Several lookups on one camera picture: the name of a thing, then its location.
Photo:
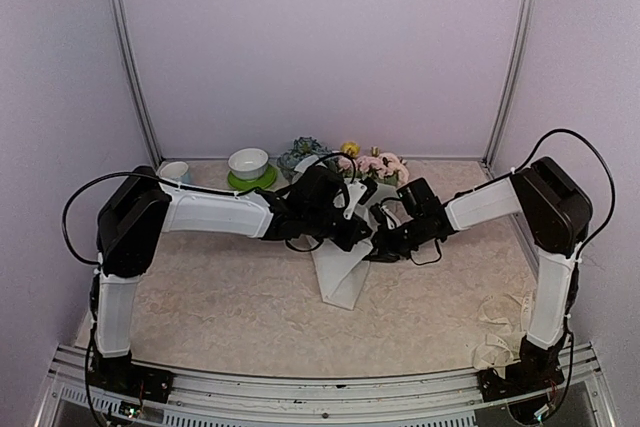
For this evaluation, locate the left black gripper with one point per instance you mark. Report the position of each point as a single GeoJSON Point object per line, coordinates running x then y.
{"type": "Point", "coordinates": [358, 232]}

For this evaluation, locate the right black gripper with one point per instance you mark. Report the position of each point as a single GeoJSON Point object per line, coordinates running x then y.
{"type": "Point", "coordinates": [386, 251]}

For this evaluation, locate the yellow fake flower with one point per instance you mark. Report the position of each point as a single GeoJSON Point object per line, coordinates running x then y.
{"type": "Point", "coordinates": [350, 148]}

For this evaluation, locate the blue hydrangea fake flower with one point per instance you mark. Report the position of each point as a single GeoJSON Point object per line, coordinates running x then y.
{"type": "Point", "coordinates": [302, 148]}

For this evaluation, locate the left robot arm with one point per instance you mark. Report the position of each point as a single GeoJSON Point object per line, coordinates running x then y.
{"type": "Point", "coordinates": [320, 204]}

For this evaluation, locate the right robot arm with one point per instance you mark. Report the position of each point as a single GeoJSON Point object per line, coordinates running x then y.
{"type": "Point", "coordinates": [557, 214]}

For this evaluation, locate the green plate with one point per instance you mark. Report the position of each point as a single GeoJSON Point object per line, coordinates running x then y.
{"type": "Point", "coordinates": [263, 182]}

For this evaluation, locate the white bowl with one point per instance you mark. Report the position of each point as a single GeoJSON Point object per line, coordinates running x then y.
{"type": "Point", "coordinates": [248, 163]}

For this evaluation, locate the cream ribbon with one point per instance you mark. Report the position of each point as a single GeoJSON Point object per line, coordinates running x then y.
{"type": "Point", "coordinates": [506, 318]}

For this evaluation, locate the light blue mug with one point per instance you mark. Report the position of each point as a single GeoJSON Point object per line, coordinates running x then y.
{"type": "Point", "coordinates": [176, 171]}

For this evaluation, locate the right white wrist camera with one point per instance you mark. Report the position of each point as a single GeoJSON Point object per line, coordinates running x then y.
{"type": "Point", "coordinates": [383, 216]}

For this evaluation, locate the aluminium front rail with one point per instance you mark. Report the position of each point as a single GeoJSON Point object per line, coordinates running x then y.
{"type": "Point", "coordinates": [207, 398]}

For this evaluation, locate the right aluminium frame post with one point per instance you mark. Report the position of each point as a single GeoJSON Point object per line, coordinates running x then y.
{"type": "Point", "coordinates": [518, 49]}

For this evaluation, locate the aluminium frame post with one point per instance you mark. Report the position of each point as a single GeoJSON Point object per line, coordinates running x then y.
{"type": "Point", "coordinates": [142, 114]}
{"type": "Point", "coordinates": [518, 49]}

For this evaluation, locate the left aluminium frame post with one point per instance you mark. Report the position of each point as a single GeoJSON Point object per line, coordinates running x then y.
{"type": "Point", "coordinates": [142, 114]}

